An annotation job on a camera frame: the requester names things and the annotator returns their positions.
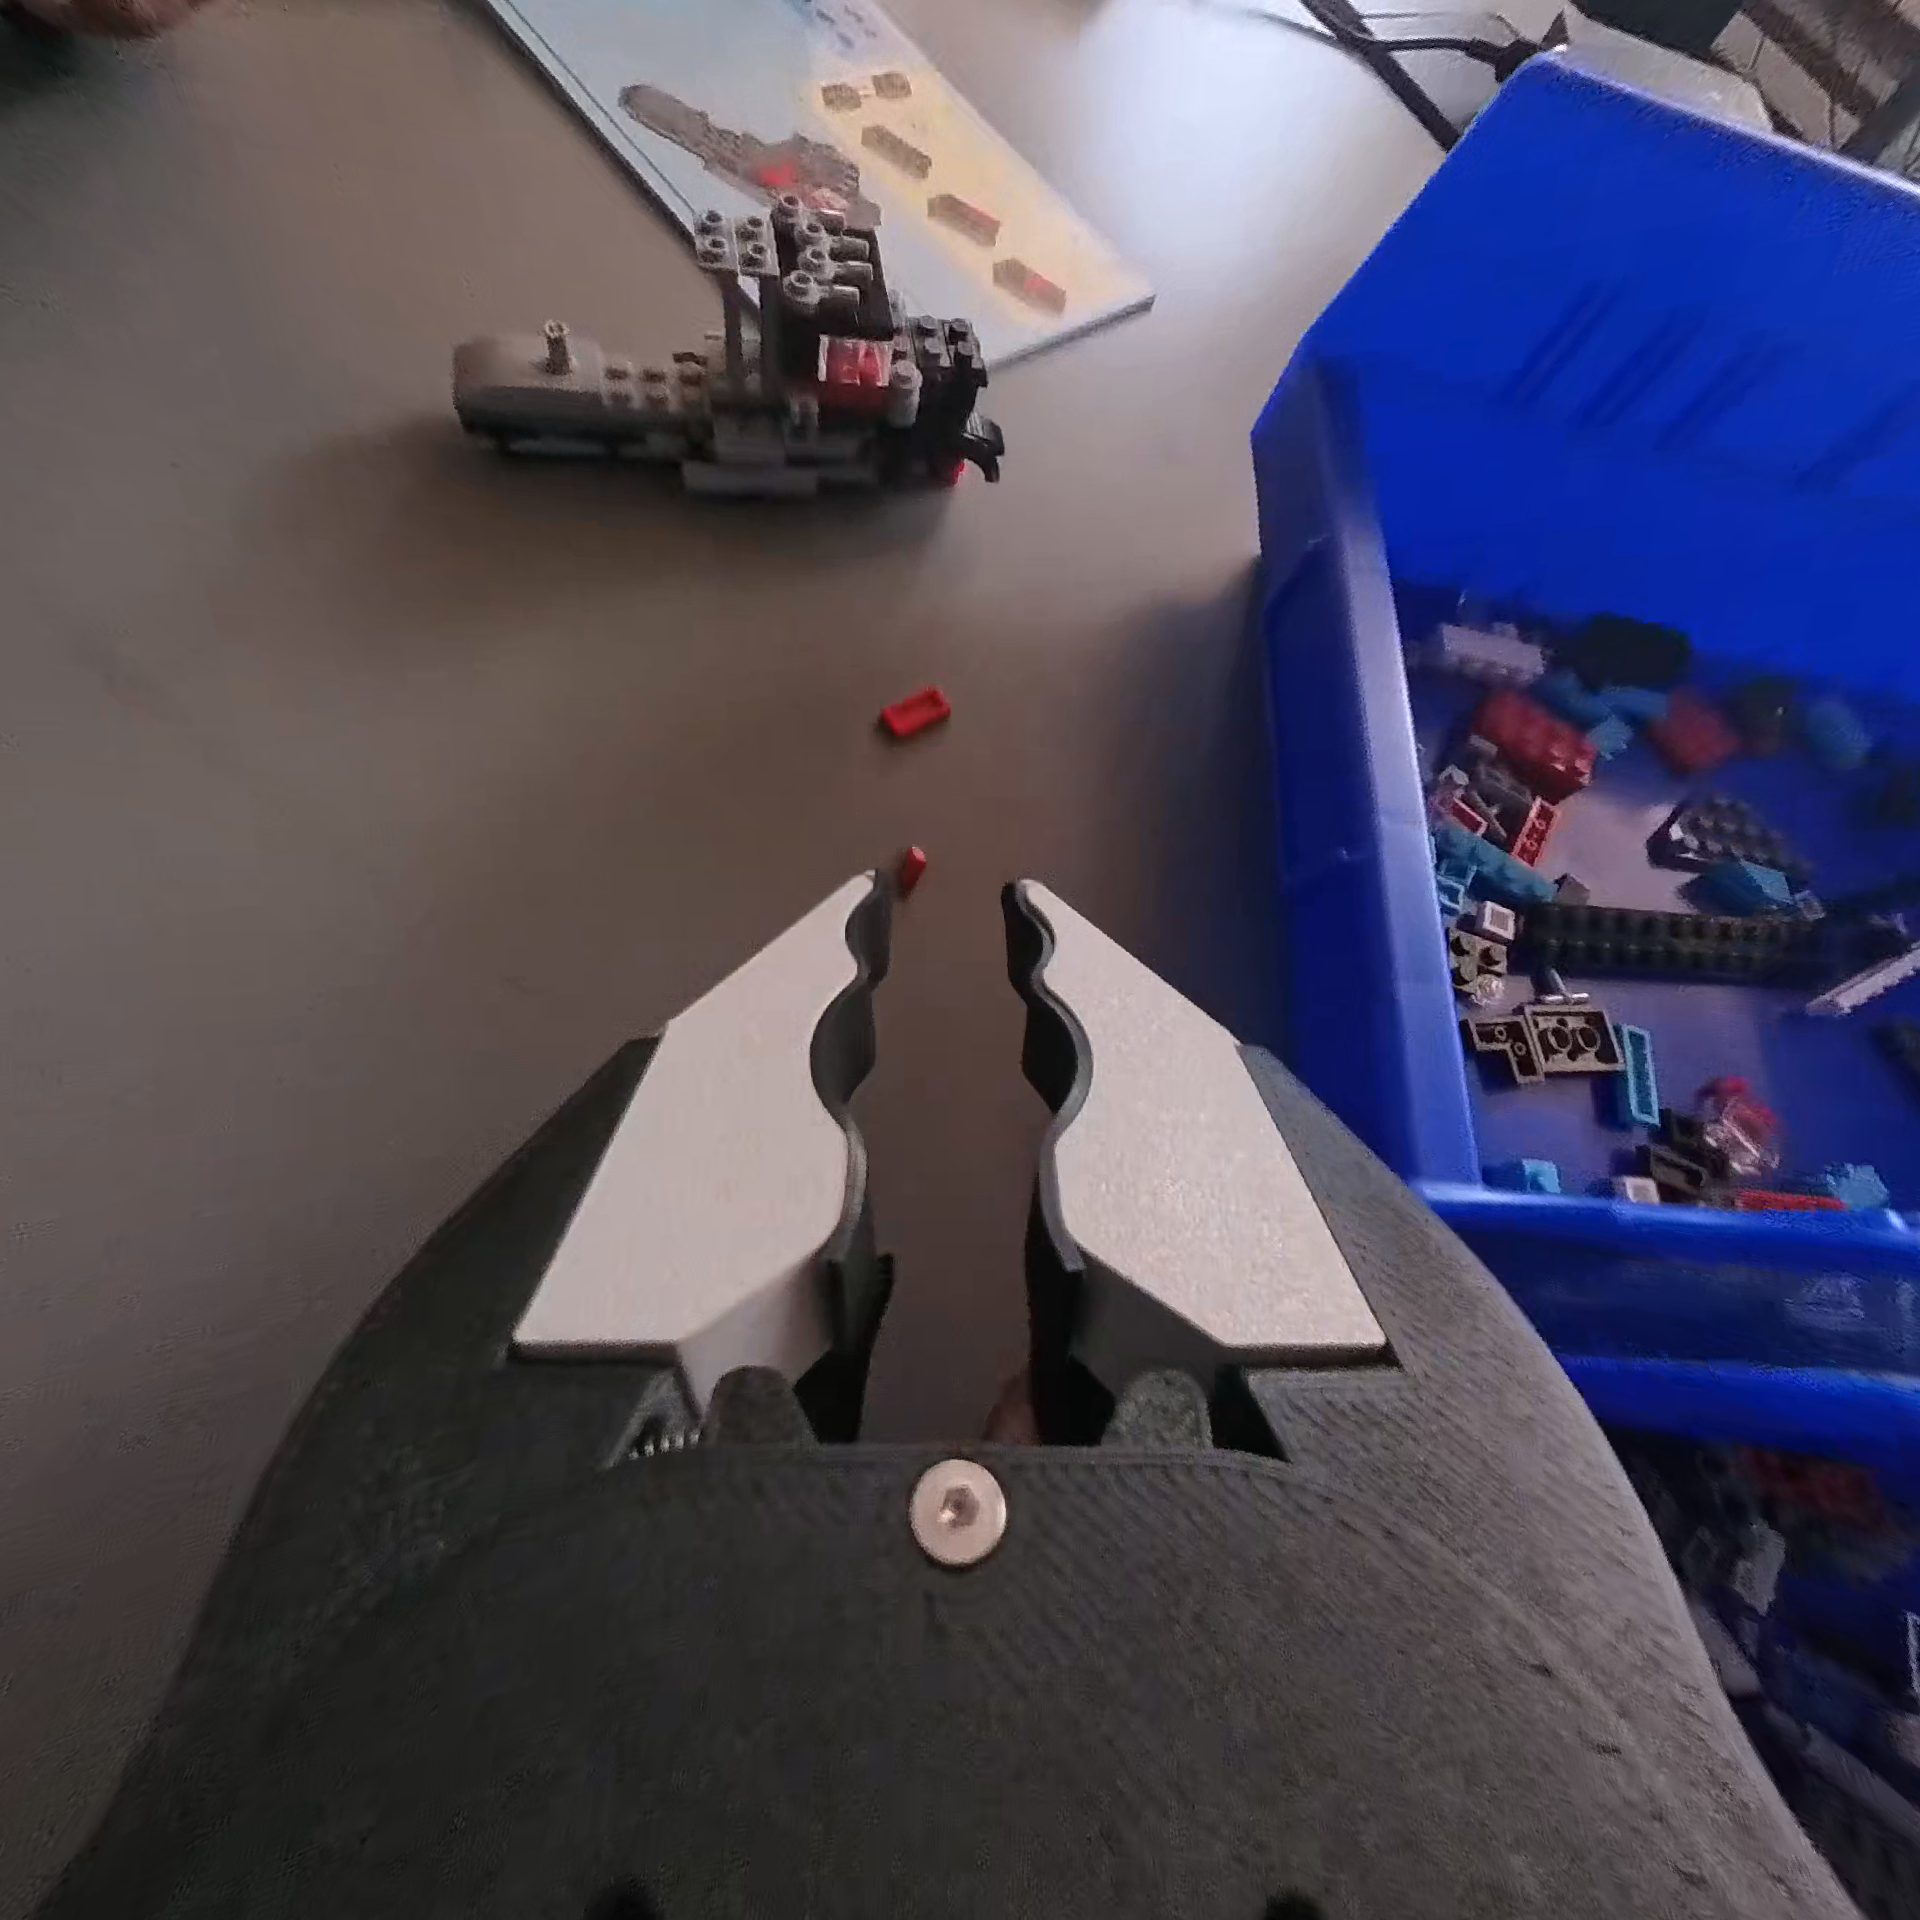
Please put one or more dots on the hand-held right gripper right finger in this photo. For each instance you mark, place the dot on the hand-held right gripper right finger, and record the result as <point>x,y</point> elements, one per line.
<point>1185,1198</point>

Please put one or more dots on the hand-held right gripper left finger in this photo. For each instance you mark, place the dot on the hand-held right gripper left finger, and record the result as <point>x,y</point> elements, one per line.
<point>705,1186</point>

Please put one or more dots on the small red slope brick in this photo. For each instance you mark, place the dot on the small red slope brick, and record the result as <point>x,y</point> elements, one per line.
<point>912,870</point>

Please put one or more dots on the red toy brick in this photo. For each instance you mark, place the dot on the red toy brick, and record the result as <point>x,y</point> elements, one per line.
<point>914,712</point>

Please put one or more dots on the grey desk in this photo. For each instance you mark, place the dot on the grey desk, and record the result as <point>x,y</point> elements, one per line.
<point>299,749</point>

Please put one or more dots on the person's left hand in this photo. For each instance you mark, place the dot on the person's left hand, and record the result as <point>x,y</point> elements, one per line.
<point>91,16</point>

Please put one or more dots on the large blue plastic bin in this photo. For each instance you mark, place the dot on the large blue plastic bin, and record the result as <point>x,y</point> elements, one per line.
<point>1350,749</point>

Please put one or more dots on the grey black toy brick truck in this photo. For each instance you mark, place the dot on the grey black toy brick truck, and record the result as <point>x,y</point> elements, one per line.
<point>630,390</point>

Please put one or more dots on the brick instruction booklet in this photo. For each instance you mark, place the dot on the brick instruction booklet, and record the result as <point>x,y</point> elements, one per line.
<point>720,91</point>

